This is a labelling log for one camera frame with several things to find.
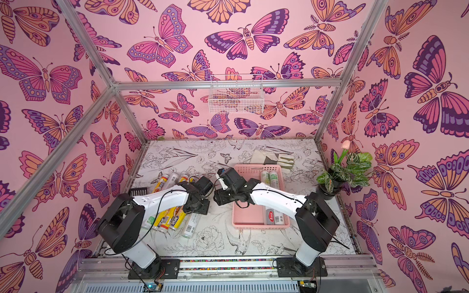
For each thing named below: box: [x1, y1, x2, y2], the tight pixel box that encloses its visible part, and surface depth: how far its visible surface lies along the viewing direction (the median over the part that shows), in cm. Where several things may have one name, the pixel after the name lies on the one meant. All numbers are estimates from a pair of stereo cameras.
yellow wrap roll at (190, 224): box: [180, 212, 202, 239], surface depth 83 cm
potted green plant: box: [316, 149, 374, 201], surface depth 77 cm
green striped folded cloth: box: [250, 147, 295, 174], surface depth 112 cm
